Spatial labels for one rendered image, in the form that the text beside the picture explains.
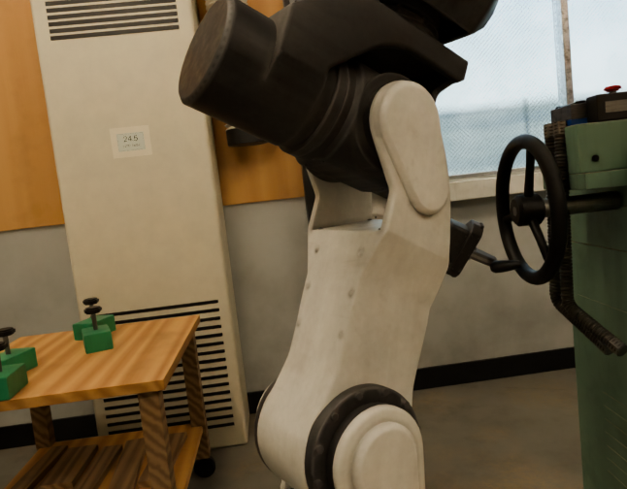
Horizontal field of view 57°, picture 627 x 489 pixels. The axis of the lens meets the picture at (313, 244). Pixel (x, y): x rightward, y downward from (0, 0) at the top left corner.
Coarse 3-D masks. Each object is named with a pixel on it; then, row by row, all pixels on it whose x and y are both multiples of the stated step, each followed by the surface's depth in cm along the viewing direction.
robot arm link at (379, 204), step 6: (372, 192) 118; (378, 192) 112; (384, 192) 112; (372, 198) 115; (378, 198) 114; (384, 198) 115; (372, 204) 113; (378, 204) 112; (384, 204) 113; (372, 210) 111; (378, 210) 111; (372, 216) 110; (378, 216) 110
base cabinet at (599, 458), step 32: (576, 256) 131; (608, 256) 118; (576, 288) 133; (608, 288) 119; (608, 320) 120; (576, 352) 137; (608, 384) 123; (608, 416) 125; (608, 448) 126; (608, 480) 128
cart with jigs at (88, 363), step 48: (0, 336) 140; (48, 336) 181; (96, 336) 154; (144, 336) 167; (192, 336) 169; (0, 384) 121; (48, 384) 130; (96, 384) 126; (144, 384) 124; (192, 384) 184; (48, 432) 182; (144, 432) 127; (192, 432) 182; (48, 480) 155; (96, 480) 152; (144, 480) 149
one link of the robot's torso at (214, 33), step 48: (336, 0) 57; (192, 48) 59; (240, 48) 53; (288, 48) 54; (336, 48) 57; (384, 48) 61; (432, 48) 64; (192, 96) 55; (240, 96) 55; (288, 96) 56; (336, 96) 58; (432, 96) 69; (288, 144) 61
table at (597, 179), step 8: (576, 176) 108; (584, 176) 105; (592, 176) 104; (600, 176) 104; (608, 176) 104; (616, 176) 104; (624, 176) 105; (544, 184) 121; (568, 184) 111; (576, 184) 108; (584, 184) 105; (592, 184) 104; (600, 184) 105; (608, 184) 105; (616, 184) 105; (624, 184) 105
